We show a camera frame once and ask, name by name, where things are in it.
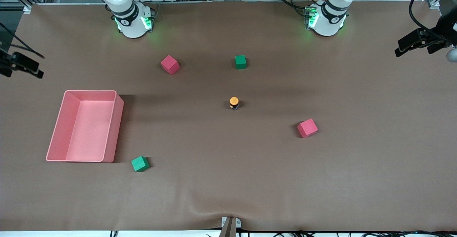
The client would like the red foam cube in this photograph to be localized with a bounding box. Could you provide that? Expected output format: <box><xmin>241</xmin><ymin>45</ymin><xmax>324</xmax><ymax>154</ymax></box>
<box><xmin>160</xmin><ymin>55</ymin><xmax>180</xmax><ymax>75</ymax></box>
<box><xmin>297</xmin><ymin>118</ymin><xmax>319</xmax><ymax>138</ymax></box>

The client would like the brown table mat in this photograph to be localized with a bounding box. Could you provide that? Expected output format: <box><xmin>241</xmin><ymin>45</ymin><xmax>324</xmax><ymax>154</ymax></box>
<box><xmin>0</xmin><ymin>1</ymin><xmax>457</xmax><ymax>232</ymax></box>

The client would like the pink plastic tray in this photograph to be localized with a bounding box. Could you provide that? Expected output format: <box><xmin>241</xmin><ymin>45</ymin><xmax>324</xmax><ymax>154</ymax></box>
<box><xmin>46</xmin><ymin>90</ymin><xmax>125</xmax><ymax>163</ymax></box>

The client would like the metal bracket with brown post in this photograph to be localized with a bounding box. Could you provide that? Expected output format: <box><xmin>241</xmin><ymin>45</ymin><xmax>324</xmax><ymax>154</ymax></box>
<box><xmin>219</xmin><ymin>216</ymin><xmax>242</xmax><ymax>237</ymax></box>

